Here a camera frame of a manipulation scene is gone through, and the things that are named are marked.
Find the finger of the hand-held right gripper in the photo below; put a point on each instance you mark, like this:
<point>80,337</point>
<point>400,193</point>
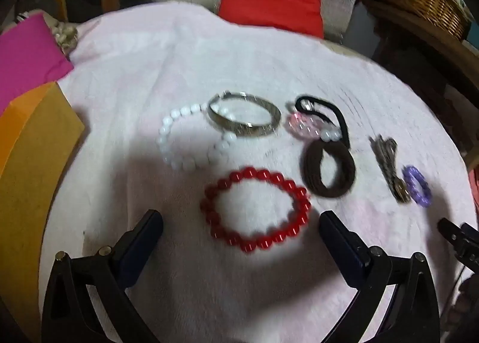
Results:
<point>454,232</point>

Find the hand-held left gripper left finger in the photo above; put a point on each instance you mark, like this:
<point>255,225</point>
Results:
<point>144,232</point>

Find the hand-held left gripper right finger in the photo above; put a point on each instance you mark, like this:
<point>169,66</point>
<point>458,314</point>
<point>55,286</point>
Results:
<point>338,232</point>

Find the silver metal bangle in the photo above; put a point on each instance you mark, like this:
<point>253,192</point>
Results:
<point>243,114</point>

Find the pale pink towel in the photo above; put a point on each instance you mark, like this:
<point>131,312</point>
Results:
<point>239,77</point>

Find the magenta cloth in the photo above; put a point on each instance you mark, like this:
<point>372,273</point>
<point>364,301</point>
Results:
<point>28,55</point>

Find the floral fabric piece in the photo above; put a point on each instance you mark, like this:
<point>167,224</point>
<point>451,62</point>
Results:
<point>65,34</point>

